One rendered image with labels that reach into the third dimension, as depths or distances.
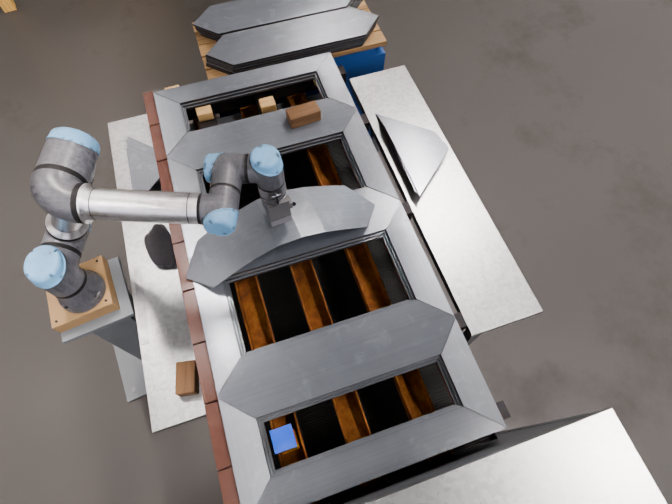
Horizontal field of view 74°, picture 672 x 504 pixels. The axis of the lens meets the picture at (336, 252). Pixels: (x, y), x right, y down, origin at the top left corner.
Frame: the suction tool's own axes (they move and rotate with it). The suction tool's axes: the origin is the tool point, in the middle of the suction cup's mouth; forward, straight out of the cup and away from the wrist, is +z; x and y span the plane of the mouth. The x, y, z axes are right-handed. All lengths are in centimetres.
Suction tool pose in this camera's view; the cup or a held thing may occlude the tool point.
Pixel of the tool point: (279, 220)
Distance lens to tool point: 137.4
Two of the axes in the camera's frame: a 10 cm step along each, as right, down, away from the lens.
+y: -3.9, -8.3, 4.0
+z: -0.1, 4.4, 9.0
